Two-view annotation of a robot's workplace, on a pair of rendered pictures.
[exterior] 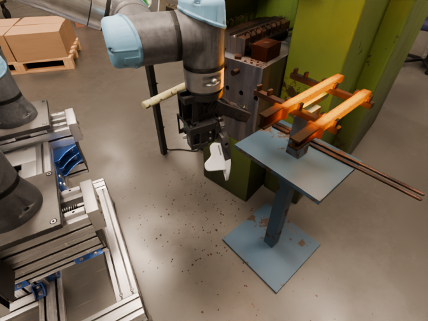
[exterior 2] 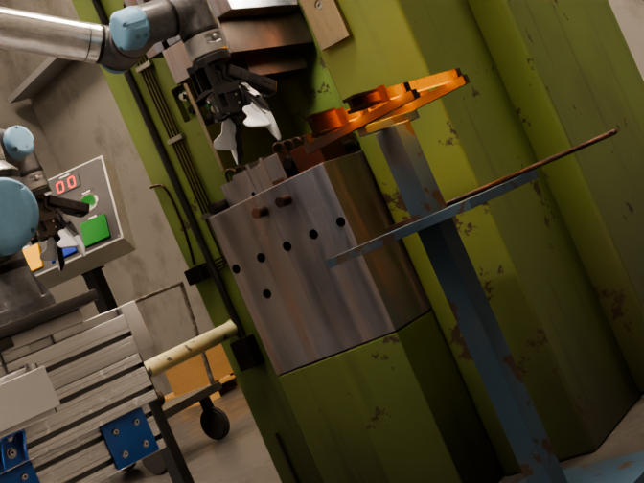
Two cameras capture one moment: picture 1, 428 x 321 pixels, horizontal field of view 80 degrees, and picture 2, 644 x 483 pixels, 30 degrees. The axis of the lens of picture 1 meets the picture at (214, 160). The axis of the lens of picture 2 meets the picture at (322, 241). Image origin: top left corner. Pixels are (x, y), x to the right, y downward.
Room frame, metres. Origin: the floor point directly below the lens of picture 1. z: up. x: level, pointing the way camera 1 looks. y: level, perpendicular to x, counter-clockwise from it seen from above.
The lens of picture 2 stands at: (-1.77, 0.32, 0.72)
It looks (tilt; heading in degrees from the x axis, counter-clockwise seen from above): 0 degrees down; 351
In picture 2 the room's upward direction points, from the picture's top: 24 degrees counter-clockwise
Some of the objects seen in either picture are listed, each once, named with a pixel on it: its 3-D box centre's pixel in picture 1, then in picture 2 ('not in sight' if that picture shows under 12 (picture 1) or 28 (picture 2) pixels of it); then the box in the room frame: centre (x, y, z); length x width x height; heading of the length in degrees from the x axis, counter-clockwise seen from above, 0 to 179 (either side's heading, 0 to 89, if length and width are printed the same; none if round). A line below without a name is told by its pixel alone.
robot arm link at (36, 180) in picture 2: not in sight; (34, 184); (1.25, 0.44, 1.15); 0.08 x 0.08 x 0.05
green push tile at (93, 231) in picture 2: not in sight; (96, 231); (1.44, 0.35, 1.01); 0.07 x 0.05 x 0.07; 74
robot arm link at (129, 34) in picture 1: (141, 37); (141, 28); (0.44, 0.12, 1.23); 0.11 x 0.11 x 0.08; 21
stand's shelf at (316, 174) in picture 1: (295, 154); (431, 218); (0.78, -0.33, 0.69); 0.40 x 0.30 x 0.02; 41
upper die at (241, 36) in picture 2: not in sight; (241, 46); (1.45, -0.20, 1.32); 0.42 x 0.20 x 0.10; 139
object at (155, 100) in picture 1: (172, 92); (188, 350); (1.45, 0.25, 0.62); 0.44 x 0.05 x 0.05; 139
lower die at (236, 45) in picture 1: (252, 32); (293, 168); (1.45, -0.20, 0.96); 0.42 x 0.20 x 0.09; 139
